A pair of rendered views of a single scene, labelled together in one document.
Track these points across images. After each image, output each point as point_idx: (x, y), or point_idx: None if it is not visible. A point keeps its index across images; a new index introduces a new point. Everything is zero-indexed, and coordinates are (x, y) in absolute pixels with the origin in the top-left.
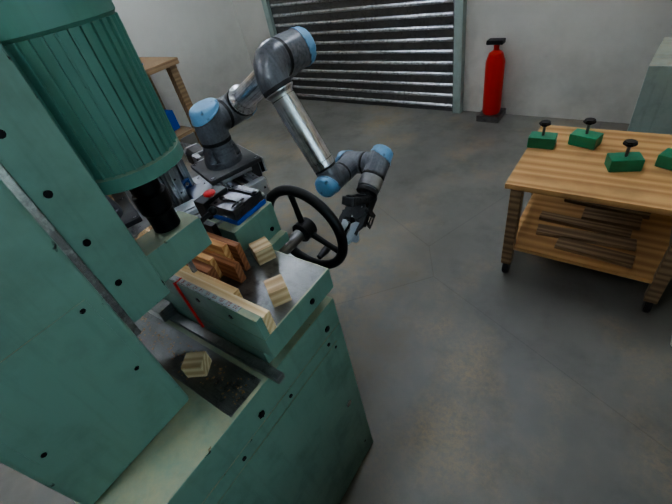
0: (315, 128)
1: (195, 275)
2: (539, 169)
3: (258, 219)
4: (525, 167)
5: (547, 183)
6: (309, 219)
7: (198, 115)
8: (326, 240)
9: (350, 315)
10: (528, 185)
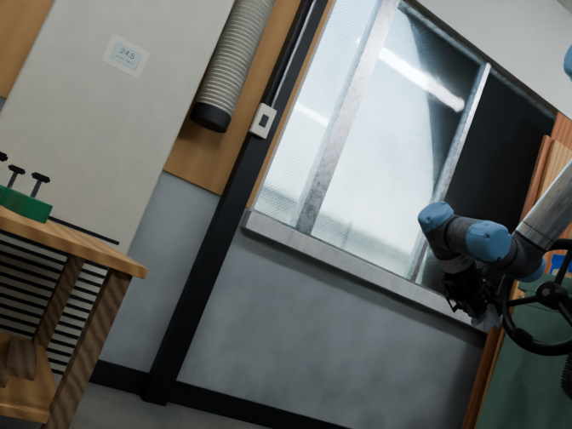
0: (551, 184)
1: None
2: (76, 240)
3: None
4: (79, 243)
5: (114, 253)
6: (546, 281)
7: None
8: (522, 298)
9: None
10: (134, 261)
